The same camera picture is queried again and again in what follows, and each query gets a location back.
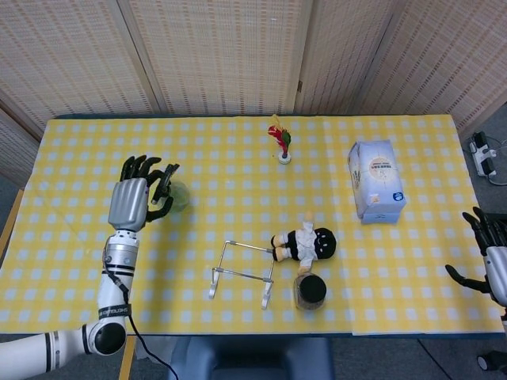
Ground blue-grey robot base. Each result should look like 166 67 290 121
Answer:
168 336 336 380

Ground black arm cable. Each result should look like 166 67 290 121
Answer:
103 253 177 379

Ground black caster wheel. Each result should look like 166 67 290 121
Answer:
477 353 501 372

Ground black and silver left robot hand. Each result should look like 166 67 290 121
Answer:
108 155 181 233

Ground yellow white checkered tablecloth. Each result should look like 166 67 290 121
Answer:
0 114 506 337

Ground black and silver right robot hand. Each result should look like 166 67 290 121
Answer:
444 206 507 308

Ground wooden table leg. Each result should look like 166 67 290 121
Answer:
118 335 138 380

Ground black and white plush doll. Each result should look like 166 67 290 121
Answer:
270 211 337 274

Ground glass jar with black lid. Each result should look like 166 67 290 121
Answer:
292 273 328 312

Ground white power strip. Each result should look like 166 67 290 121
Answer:
469 132 499 178

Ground beige woven folding screen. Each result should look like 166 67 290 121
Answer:
0 0 507 187

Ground green spray bottle black trigger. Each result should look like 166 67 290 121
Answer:
151 163 190 215

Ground white tissue paper package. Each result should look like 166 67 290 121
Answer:
348 140 408 226

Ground metal wire stand white feet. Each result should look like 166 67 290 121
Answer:
208 240 276 310

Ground red green feather shuttlecock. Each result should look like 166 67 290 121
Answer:
267 113 292 165

